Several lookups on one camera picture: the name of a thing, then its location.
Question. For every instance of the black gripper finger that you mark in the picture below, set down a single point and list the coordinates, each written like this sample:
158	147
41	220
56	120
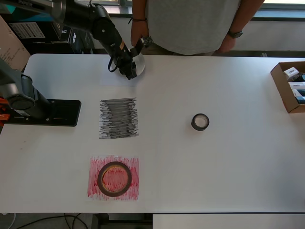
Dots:
127	74
134	70

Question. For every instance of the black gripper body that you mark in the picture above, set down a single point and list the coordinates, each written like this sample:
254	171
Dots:
124	59

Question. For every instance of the wide white tape roll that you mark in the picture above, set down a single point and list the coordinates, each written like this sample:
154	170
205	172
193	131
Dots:
141	63

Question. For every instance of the small black tape roll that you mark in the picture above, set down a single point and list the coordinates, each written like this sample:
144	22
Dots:
200	129

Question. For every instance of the red tape roll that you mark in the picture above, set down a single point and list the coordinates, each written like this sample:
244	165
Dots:
100	183

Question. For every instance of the person's right forearm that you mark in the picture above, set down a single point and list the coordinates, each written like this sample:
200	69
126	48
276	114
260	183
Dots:
139	9

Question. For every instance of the person's left forearm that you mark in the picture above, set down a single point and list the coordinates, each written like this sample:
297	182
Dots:
243	17

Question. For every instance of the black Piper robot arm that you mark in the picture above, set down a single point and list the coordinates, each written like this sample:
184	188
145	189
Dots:
26	95

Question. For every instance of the person's right hand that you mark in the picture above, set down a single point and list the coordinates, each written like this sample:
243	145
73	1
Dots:
139	31

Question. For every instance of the person's left hand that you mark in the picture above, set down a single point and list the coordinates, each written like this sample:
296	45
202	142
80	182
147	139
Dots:
227	45

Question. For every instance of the plain white paper sheet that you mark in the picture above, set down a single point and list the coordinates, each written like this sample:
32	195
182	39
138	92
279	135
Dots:
107	80

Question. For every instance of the black scribbled paper sheet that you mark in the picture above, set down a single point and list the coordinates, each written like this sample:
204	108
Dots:
119	119

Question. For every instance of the black box with white letters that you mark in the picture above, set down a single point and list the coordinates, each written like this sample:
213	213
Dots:
76	38

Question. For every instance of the grey t-shirt torso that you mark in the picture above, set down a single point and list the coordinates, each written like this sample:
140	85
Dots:
190	23

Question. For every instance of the black box with white label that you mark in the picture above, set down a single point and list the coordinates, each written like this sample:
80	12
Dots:
28	29

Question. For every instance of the black smartwatch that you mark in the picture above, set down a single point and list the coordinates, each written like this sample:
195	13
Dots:
235	34

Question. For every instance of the cardboard box with Chinese print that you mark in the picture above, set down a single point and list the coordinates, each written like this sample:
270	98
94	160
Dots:
12	47

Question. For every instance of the red scribbled paper sheet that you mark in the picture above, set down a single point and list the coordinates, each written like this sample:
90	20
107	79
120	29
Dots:
95	190

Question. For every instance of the teal cardboard box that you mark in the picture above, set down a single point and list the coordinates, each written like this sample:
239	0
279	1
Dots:
9	7

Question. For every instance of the orange clamp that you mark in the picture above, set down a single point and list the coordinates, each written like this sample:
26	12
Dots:
3	117

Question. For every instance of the open brown cardboard tray box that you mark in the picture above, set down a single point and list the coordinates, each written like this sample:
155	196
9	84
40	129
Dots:
281	95

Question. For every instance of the small white printed box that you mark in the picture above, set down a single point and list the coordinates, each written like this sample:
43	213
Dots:
290	72

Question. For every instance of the white box with dark lettering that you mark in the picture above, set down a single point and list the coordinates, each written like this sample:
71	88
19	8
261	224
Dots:
296	85

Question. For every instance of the small dark teal box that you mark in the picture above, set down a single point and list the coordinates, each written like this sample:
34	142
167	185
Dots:
300	97

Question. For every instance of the white cabinet panel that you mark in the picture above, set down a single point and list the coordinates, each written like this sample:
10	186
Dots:
226	221

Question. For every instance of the camera board on black bracket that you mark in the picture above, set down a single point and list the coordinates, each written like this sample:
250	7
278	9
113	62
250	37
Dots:
146	41

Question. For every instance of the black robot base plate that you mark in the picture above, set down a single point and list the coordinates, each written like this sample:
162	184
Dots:
66	112

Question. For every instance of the dark table leg frame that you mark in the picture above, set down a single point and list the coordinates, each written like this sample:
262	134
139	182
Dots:
100	221

